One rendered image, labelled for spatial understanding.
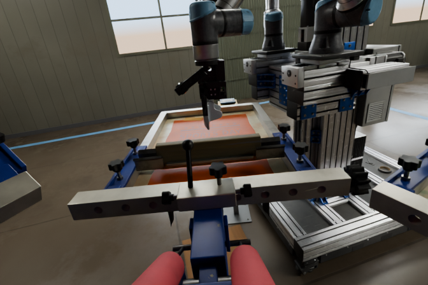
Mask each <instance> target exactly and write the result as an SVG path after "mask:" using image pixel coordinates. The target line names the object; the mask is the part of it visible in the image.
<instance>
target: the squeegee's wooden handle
mask: <svg viewBox="0 0 428 285"><path fill-rule="evenodd" d="M191 141H193V143H194V147H193V148H192V150H191V160H197V159H204V158H217V157H224V156H237V155H250V154H253V156H256V155H255V148H256V147H258V146H261V138H260V134H259V133H258V134H245V135H238V136H225V137H212V138H206V139H193V140H191ZM182 142H183V141H173V142H160V143H157V144H156V146H155V150H156V154H157V156H162V157H163V161H164V165H166V164H167V162H177V161H184V160H186V151H185V150H184V149H183V148H182Z"/></svg>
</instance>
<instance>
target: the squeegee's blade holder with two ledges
mask: <svg viewBox="0 0 428 285"><path fill-rule="evenodd" d="M251 158H253V154H250V155H237V156H224V157H217V158H204V159H197V160H192V164H197V163H210V162H223V161H230V160H243V159H251ZM186 164H187V162H186V160H184V161H177V162H167V164H166V165H167V167H170V166H177V165H186Z"/></svg>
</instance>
